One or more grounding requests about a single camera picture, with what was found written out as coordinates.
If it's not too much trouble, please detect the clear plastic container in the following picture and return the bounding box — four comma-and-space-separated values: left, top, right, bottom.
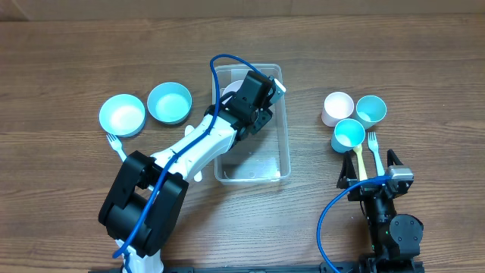
214, 63, 291, 185

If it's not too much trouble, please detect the white plastic bowl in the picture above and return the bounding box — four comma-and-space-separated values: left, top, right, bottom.
221, 80, 243, 96

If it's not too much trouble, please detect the yellow plastic utensil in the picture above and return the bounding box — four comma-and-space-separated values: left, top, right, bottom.
353, 144, 368, 180

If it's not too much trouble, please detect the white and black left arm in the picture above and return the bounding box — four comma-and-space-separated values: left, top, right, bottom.
99, 71, 286, 272

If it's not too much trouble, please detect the green plastic cup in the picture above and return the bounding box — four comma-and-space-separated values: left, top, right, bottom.
355, 95, 387, 130

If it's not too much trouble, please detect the white plastic spoon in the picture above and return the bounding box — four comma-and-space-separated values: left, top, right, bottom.
184, 125, 202, 182

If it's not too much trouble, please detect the light blue plastic fork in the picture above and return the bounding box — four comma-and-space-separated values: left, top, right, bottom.
106, 133, 127, 162

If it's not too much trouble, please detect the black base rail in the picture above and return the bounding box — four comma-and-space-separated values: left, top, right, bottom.
89, 259, 425, 273

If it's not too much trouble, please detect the light blue plastic bowl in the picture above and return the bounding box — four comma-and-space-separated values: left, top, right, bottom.
99, 94, 146, 137

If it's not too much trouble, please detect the green plastic bowl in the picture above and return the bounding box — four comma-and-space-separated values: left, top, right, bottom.
147, 82, 192, 124

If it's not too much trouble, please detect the pink plastic cup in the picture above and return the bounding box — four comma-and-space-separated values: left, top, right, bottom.
321, 92, 355, 127

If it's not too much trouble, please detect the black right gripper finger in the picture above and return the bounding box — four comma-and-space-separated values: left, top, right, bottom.
386, 149, 403, 167
336, 153, 358, 189

